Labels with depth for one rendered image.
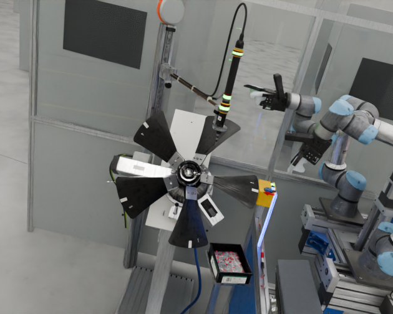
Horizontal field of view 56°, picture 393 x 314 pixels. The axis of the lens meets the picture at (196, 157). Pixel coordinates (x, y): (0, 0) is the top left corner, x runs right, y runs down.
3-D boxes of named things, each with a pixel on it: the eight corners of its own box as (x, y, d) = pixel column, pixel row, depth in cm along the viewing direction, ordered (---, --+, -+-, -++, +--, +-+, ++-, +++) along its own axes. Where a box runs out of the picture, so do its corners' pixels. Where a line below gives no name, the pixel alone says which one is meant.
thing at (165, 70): (157, 76, 221) (160, 62, 217) (168, 77, 224) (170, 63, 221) (164, 81, 213) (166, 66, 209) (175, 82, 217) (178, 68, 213)
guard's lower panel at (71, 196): (29, 223, 300) (31, 119, 263) (344, 298, 295) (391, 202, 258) (27, 225, 297) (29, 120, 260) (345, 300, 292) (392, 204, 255)
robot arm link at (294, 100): (301, 96, 165) (295, 91, 173) (291, 95, 165) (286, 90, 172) (295, 112, 168) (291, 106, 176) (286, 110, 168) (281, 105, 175)
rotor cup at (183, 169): (173, 164, 191) (172, 157, 179) (201, 162, 192) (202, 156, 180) (174, 192, 187) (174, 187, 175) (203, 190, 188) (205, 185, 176)
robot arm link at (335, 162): (335, 192, 212) (359, 104, 184) (314, 180, 222) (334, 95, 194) (347, 185, 218) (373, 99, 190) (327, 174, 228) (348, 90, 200)
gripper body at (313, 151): (313, 167, 150) (331, 145, 142) (295, 155, 150) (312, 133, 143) (315, 158, 156) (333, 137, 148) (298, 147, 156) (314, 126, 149)
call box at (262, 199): (254, 193, 226) (259, 178, 222) (270, 197, 226) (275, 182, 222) (255, 207, 212) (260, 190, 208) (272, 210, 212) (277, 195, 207)
